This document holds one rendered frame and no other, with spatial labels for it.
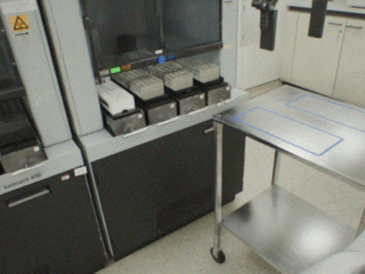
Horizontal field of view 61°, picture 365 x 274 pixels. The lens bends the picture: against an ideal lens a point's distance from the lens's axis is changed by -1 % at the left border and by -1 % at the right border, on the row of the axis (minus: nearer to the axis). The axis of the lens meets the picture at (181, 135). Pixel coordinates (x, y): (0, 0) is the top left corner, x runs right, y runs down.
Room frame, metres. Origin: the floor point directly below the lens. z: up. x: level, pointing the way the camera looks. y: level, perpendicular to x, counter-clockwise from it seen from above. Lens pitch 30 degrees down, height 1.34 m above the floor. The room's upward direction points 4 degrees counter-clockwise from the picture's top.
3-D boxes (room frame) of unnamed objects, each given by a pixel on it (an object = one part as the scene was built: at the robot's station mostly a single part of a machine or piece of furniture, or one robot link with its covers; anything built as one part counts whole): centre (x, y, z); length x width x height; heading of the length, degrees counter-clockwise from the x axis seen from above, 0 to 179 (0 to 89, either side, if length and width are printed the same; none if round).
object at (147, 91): (1.26, 0.12, 0.85); 0.12 x 0.02 x 0.06; 122
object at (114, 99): (1.27, 0.30, 0.83); 0.30 x 0.10 x 0.06; 31
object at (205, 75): (1.42, -0.14, 0.85); 0.12 x 0.02 x 0.06; 120
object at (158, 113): (1.47, 0.24, 0.78); 0.73 x 0.14 x 0.09; 31
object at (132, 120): (1.39, 0.37, 0.78); 0.73 x 0.14 x 0.09; 31
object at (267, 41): (0.56, -0.16, 1.22); 0.03 x 0.01 x 0.07; 31
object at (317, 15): (0.63, -0.28, 1.22); 0.03 x 0.01 x 0.07; 31
